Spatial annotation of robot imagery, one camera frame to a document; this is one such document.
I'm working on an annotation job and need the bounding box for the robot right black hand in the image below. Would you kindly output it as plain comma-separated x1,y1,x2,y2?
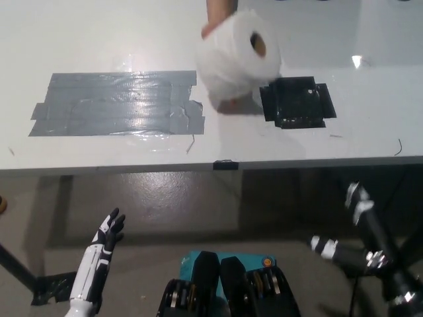
309,180,397,275

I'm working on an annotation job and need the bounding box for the robot left white black hand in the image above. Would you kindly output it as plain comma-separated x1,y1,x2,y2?
69,207,127,306

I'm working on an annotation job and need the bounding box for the person's bare hand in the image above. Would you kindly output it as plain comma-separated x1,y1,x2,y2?
201,16,247,108

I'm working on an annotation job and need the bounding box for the white toilet paper roll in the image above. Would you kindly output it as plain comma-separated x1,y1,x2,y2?
194,9,282,102

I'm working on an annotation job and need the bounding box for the robot torso black teal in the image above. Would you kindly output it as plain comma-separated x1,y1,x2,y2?
158,250,301,317

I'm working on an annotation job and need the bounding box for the black floor tape piece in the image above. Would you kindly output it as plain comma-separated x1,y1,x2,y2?
31,270,79,306

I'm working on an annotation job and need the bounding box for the black diagonal table leg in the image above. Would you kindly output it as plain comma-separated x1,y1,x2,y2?
0,242,39,291

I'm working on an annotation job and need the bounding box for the black tape patch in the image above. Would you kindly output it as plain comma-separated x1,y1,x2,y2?
259,76,337,129

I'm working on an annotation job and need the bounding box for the small black tape strip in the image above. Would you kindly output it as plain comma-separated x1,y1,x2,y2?
213,159,239,172

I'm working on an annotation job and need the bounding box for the grey duct tape patch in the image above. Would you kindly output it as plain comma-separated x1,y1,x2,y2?
28,70,206,137

